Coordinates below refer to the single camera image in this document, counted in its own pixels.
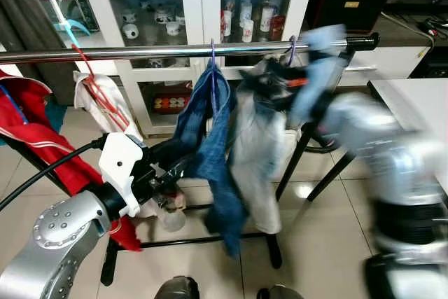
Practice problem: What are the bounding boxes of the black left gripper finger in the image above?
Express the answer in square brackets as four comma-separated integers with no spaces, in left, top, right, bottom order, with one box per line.
[148,138,197,163]
[164,155,205,182]

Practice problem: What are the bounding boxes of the purple plastic hanger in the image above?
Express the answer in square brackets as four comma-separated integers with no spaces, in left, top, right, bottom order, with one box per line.
[208,39,220,114]
[286,34,299,67]

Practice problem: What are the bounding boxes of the light grey garment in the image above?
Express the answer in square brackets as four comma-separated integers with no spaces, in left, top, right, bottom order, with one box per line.
[230,57,303,237]

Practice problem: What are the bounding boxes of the red plastic hanger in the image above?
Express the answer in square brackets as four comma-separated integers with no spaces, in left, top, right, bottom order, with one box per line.
[70,43,130,132]

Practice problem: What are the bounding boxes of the light blue plastic hanger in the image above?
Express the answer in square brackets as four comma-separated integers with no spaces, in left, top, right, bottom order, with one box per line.
[34,0,93,39]

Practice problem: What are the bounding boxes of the blue jeans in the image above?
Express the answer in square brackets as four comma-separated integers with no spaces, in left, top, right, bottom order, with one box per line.
[171,64,247,258]

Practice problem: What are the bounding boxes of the white tall cup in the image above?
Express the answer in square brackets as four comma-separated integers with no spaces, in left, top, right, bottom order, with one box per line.
[241,19,254,42]

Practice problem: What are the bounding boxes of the small white garment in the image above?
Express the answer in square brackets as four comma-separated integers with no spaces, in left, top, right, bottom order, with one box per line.
[73,70,144,142]

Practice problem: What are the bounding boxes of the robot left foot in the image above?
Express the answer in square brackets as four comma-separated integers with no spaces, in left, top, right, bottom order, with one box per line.
[154,277,200,299]

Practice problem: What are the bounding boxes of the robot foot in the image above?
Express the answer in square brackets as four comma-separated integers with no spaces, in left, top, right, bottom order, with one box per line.
[154,277,200,299]
[255,284,305,299]

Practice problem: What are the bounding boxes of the teal cloth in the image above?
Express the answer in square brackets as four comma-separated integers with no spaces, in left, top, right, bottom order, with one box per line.
[45,95,71,132]

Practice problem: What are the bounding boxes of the white drawer desk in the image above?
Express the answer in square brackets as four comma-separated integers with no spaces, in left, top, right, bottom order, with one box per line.
[318,15,438,81]

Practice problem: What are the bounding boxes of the red garment with white stripes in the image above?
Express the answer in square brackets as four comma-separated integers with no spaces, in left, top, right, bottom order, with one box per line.
[0,68,142,252]

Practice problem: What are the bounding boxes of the white table with black edge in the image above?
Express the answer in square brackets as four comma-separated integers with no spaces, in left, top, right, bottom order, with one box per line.
[367,78,448,195]

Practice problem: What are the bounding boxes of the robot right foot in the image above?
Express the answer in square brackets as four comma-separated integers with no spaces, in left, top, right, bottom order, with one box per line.
[255,284,305,299]

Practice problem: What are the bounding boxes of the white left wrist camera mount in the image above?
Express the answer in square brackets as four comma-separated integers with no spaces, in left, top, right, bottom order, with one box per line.
[98,132,148,217]

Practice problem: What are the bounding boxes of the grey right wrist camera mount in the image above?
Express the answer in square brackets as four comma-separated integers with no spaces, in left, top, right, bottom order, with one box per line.
[290,25,351,128]

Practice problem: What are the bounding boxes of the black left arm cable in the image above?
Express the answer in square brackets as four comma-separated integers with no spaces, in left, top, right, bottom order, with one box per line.
[0,138,106,213]

